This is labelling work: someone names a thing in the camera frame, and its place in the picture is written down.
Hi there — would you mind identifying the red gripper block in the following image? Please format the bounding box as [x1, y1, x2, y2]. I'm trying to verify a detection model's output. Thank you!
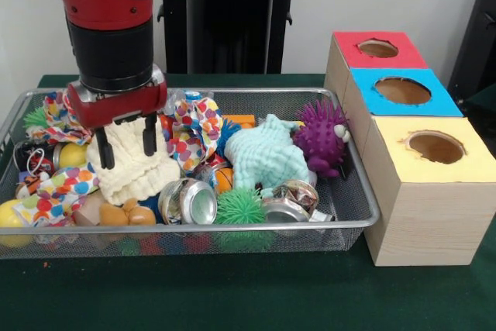
[67, 74, 168, 171]

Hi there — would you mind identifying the cream knitted cloth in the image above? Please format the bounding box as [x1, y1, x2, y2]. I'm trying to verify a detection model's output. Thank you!
[87, 116, 181, 206]

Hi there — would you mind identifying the brown teddy plush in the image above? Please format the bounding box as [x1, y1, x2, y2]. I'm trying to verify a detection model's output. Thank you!
[98, 198, 157, 226]

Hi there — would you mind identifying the polka dot cloth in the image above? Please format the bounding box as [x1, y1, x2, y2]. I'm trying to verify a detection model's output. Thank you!
[11, 166, 102, 228]
[166, 96, 224, 171]

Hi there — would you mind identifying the wooden box with three holes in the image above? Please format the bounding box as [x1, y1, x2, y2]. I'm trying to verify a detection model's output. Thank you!
[324, 31, 496, 268]

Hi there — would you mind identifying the crushed silver drink can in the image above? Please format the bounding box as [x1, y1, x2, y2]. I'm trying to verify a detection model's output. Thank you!
[157, 178, 218, 226]
[261, 179, 334, 223]

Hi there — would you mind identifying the green spiky rubber ball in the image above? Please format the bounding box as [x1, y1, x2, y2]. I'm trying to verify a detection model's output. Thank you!
[215, 187, 267, 226]

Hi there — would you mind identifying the yellow ball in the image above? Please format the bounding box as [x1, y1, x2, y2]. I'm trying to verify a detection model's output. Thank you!
[0, 198, 24, 228]

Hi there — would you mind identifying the mint knitted cloth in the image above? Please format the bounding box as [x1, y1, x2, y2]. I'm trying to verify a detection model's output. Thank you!
[223, 115, 310, 192]

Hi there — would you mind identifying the dark green tablecloth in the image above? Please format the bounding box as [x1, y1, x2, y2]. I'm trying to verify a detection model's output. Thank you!
[0, 73, 496, 331]
[463, 88, 496, 119]

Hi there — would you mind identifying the purple spiky toy creature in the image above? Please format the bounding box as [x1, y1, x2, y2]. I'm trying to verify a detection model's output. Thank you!
[291, 98, 352, 179]

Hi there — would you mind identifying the black upright panel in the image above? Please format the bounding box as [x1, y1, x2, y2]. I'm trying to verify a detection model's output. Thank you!
[447, 0, 496, 95]

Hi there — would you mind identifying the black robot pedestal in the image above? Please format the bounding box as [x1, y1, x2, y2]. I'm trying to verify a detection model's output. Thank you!
[154, 0, 313, 75]

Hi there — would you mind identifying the shallow wire mesh bin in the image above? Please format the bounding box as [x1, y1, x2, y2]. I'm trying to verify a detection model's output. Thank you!
[0, 88, 381, 260]

